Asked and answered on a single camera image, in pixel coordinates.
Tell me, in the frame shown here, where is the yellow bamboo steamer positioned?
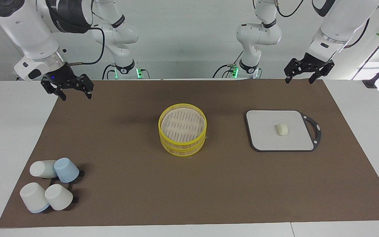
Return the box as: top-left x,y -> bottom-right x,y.
158,103 -> 208,157

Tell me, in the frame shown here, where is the grey cutting board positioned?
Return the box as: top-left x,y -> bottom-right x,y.
246,110 -> 322,152

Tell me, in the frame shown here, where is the brown table mat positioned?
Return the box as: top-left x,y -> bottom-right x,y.
0,79 -> 379,228

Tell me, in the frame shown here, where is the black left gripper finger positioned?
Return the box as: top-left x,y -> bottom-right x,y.
284,60 -> 297,84
309,67 -> 323,84

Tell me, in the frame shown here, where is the black base cable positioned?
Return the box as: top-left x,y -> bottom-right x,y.
212,50 -> 243,79
102,64 -> 116,80

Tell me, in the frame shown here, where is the cream white cup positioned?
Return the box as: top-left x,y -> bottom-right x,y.
44,184 -> 74,211
19,182 -> 50,214
29,160 -> 58,179

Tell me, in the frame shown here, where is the black cup rack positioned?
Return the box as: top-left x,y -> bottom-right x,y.
46,170 -> 85,204

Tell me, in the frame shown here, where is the thin black rod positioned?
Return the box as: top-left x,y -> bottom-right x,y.
351,42 -> 379,81

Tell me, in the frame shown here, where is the white steamed bun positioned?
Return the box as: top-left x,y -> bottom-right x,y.
276,123 -> 290,136

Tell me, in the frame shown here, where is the light blue cup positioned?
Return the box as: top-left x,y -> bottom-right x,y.
54,158 -> 80,183

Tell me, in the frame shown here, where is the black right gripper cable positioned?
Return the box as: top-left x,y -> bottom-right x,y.
66,27 -> 106,66

